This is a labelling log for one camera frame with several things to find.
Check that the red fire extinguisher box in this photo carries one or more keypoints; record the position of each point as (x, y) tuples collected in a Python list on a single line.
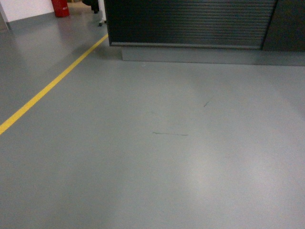
[(60, 8)]

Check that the black checkout counter cabinet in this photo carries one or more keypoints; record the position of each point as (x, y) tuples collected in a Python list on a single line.
[(263, 32)]

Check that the white wheeled partition panel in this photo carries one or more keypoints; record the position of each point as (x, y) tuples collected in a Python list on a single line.
[(103, 19)]

